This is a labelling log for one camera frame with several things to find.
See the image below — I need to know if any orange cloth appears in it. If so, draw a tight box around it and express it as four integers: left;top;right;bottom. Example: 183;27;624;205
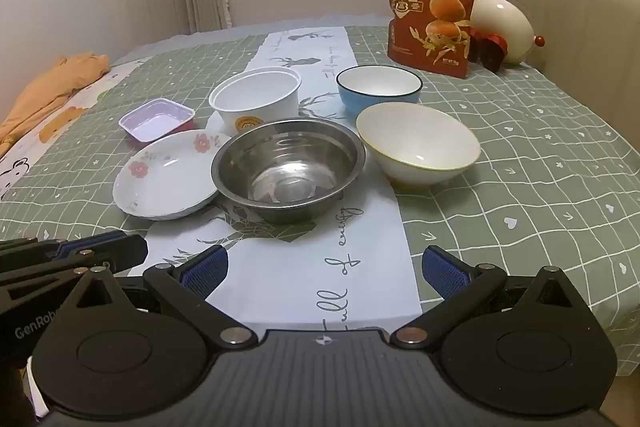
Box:
0;53;111;152

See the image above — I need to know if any white deer print runner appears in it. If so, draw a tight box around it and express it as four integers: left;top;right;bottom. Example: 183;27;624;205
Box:
127;26;425;333

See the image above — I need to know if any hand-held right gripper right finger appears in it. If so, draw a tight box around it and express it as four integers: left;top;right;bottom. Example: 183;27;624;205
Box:
390;246;576;350

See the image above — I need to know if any white egg-shaped toy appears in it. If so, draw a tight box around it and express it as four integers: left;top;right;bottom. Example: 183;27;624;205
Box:
470;0;546;65

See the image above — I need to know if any white floral plate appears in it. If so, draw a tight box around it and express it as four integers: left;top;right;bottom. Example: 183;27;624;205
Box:
112;130;233;221

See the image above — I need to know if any blue ceramic bowl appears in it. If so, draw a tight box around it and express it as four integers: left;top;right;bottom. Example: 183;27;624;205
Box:
336;66;423;118

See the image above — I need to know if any stainless steel bowl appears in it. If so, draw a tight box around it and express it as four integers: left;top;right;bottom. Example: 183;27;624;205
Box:
211;119;367;224

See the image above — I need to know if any white plastic bowl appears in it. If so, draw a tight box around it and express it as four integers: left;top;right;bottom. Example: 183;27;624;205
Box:
208;67;302;135

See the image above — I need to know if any cream ceramic bowl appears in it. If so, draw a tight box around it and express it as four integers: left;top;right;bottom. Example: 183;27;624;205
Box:
356;102;482;186

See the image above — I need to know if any green checkered blanket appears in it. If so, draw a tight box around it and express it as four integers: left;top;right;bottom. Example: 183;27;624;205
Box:
0;24;640;378

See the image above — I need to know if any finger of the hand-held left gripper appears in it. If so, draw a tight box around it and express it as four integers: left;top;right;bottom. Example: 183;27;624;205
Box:
0;230;149;276
0;260;109;304

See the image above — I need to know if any beige headboard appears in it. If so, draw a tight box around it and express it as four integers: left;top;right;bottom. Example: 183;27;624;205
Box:
475;0;640;188

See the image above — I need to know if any red snack bag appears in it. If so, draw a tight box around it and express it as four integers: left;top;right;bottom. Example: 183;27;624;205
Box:
381;0;478;79

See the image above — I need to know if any red rectangular plastic tray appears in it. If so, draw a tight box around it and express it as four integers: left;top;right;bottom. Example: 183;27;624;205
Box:
119;99;196;142

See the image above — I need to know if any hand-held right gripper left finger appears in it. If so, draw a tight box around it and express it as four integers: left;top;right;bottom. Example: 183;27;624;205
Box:
65;246;257;350

